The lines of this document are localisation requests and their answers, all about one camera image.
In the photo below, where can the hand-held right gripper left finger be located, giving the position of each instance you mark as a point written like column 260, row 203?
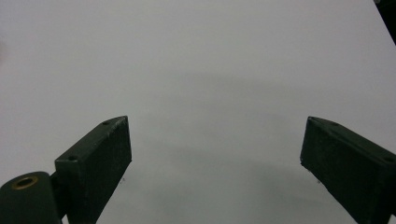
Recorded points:
column 93, row 168

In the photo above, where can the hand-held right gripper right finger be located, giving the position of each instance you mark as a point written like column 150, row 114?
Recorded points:
column 351, row 168

